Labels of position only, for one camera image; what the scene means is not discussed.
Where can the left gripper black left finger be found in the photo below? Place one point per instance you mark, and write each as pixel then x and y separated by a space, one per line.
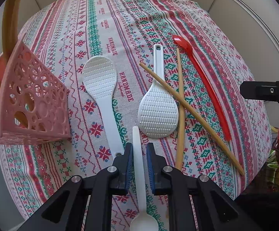
pixel 124 164

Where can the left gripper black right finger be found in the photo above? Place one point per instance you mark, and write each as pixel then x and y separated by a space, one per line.
pixel 159 185

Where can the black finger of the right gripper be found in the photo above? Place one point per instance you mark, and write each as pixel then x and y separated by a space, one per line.
pixel 260 90

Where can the white plastic spoon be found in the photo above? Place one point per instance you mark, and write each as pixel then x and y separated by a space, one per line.
pixel 142 221

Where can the red plastic spoon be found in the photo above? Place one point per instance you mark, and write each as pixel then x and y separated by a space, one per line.
pixel 186 46

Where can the wooden chopstick lying vertical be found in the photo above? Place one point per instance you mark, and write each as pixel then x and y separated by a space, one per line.
pixel 181 126

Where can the white rice paddle right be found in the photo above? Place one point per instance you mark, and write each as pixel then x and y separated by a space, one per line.
pixel 158 113

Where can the white rice paddle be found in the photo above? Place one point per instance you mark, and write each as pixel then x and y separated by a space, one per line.
pixel 99 77
pixel 158 113

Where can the white rice paddle left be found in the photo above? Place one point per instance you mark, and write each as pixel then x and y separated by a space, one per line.
pixel 99 77

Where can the pink perforated plastic basket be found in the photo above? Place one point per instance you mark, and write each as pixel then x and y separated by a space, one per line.
pixel 33 102

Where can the patterned striped tablecloth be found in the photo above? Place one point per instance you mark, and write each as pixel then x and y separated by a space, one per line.
pixel 66 33

